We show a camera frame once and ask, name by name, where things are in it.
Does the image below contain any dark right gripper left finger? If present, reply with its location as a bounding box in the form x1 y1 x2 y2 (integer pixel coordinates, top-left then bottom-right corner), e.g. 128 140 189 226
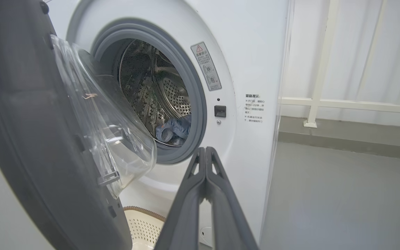
154 147 207 250

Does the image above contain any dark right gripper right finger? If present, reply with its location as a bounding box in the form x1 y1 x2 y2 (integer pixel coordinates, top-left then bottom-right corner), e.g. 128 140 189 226
205 147 259 250

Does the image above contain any blue patterned garment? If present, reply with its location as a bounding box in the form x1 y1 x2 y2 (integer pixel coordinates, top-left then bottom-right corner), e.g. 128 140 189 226
155 116 192 145

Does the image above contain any black round glass washer door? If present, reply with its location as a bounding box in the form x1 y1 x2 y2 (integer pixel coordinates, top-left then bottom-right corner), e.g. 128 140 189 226
0 0 157 250

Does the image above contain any stainless steel washing machine drum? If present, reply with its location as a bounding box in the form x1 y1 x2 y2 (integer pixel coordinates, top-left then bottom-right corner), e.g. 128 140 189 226
117 39 192 146

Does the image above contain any white front-load washing machine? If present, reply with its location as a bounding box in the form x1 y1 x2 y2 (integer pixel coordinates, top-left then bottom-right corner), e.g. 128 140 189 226
45 0 294 243

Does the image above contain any round white filter cover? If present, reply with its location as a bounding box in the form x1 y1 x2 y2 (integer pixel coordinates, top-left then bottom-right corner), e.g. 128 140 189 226
200 226 214 248

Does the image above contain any cream basket with brown rim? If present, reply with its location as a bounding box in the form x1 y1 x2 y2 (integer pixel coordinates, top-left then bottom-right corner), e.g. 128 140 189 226
123 206 167 250

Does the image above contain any white metal railing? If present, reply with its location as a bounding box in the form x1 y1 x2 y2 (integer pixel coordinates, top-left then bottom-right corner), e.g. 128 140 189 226
280 0 400 128

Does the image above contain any grey warning sticker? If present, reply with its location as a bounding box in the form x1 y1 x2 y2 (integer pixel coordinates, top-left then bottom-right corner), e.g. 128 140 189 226
190 42 222 91

